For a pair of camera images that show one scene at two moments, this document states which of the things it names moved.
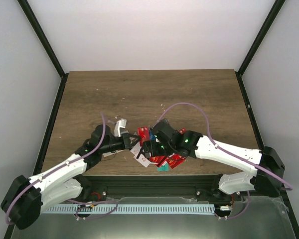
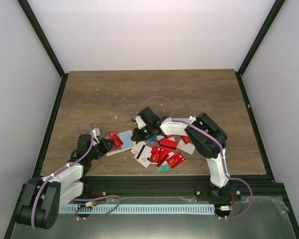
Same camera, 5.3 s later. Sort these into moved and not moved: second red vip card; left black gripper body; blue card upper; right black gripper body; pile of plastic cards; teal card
Moved: right black gripper body; left black gripper body
Not moved: blue card upper; pile of plastic cards; second red vip card; teal card
